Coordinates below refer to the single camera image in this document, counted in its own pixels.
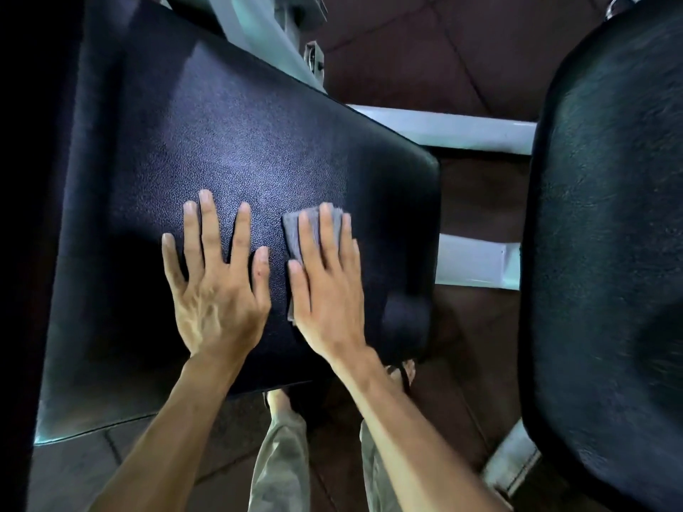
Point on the person's right foot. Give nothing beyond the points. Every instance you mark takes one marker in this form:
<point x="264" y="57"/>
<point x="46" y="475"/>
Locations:
<point x="408" y="370"/>

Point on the person's left foot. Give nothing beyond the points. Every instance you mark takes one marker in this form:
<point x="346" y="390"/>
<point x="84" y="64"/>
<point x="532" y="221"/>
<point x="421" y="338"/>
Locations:
<point x="277" y="402"/>

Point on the person's right forearm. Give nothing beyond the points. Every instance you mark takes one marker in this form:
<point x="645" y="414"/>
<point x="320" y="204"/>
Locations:
<point x="416" y="447"/>

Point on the person's right hand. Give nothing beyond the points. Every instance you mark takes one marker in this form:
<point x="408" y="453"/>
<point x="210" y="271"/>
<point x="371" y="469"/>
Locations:
<point x="331" y="303"/>

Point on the person's left forearm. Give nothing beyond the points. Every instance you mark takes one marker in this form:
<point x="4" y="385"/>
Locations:
<point x="171" y="447"/>

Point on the person's foot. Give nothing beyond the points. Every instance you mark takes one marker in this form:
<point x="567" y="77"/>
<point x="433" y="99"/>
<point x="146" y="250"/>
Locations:
<point x="408" y="370"/>
<point x="277" y="402"/>

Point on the olive green trousers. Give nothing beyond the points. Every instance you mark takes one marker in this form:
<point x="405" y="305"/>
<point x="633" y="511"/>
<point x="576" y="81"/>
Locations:
<point x="277" y="463"/>

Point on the black padded backrest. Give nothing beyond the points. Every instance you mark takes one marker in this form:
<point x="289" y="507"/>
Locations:
<point x="603" y="261"/>

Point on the grey cleaning cloth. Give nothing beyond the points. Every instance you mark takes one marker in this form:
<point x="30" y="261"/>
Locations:
<point x="291" y="234"/>

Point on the person's left hand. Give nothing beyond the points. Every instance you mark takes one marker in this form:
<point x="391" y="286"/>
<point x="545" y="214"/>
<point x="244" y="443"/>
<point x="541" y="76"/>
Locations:
<point x="219" y="309"/>

